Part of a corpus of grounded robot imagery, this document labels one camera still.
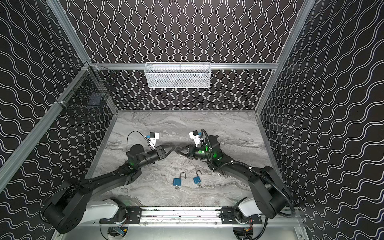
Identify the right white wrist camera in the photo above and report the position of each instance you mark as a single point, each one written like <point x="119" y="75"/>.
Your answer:
<point x="196" y="136"/>

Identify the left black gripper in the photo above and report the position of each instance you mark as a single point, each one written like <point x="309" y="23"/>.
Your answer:
<point x="161" y="152"/>

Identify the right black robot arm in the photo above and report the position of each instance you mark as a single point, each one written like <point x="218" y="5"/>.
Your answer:
<point x="270" y="196"/>

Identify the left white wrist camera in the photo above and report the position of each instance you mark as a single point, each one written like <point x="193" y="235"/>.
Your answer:
<point x="152" y="138"/>

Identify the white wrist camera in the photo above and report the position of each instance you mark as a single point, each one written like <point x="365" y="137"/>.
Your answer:
<point x="196" y="136"/>
<point x="152" y="138"/>

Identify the black wire mesh basket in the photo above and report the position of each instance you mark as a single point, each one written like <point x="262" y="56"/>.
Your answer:
<point x="90" y="99"/>

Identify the blue padlock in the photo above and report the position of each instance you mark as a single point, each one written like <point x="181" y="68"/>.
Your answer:
<point x="177" y="182"/>
<point x="197" y="178"/>

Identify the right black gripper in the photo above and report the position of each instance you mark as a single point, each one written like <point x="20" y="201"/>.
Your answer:
<point x="189" y="151"/>

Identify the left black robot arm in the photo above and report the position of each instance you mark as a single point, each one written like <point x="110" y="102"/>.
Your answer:
<point x="66" y="207"/>

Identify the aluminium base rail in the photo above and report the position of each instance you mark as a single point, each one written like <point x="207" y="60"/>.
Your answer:
<point x="171" y="217"/>

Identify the white wire mesh basket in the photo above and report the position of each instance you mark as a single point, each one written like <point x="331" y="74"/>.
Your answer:
<point x="175" y="75"/>

